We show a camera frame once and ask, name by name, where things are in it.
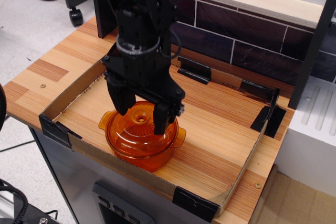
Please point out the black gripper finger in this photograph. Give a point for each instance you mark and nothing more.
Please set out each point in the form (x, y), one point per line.
(163, 116)
(122, 96)

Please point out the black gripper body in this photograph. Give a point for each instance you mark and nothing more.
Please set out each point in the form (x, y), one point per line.
(146, 70)

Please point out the orange transparent pot lid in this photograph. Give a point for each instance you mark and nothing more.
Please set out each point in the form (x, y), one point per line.
(132, 135)

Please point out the orange transparent plastic pot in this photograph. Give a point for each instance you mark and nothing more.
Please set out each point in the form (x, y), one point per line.
(157, 161)

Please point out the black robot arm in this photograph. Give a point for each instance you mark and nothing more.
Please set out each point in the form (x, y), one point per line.
(144, 22)

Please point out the cardboard fence with black tape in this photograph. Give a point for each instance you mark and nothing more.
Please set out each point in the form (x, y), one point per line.
(216, 176)

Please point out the toy oven control panel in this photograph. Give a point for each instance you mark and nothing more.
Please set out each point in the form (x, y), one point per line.
(114, 209)

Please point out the white toy sink unit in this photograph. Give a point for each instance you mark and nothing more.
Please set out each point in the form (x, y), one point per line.
(307, 153)

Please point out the dark left upright post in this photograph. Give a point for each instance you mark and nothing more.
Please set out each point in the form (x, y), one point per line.
(105, 17)

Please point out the dark upright post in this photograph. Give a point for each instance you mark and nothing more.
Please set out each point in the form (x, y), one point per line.
(105, 17)
(312, 53)

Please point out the dark right upright post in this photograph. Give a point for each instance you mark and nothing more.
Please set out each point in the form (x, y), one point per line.
(312, 53)

